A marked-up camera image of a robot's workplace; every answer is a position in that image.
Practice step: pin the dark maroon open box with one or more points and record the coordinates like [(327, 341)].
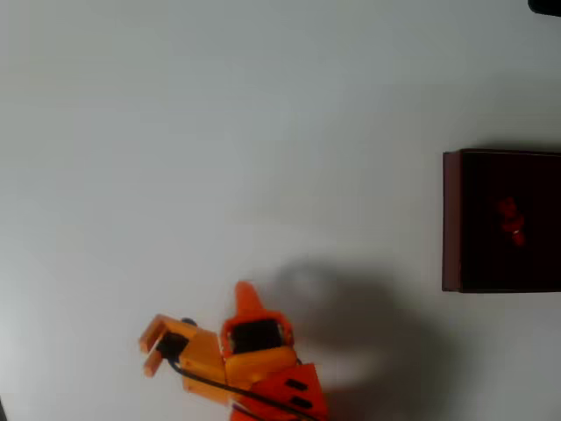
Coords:
[(482, 175)]

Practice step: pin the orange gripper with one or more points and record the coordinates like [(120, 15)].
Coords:
[(256, 356)]

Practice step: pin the small black camera module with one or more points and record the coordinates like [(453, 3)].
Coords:
[(172, 344)]

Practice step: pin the small red object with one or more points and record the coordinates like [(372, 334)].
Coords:
[(510, 217)]

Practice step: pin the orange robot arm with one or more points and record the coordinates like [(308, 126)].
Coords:
[(280, 394)]

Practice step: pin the light orange camera mount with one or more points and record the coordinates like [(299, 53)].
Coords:
[(201, 351)]

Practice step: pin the black rounded device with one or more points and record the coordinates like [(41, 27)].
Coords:
[(547, 6)]

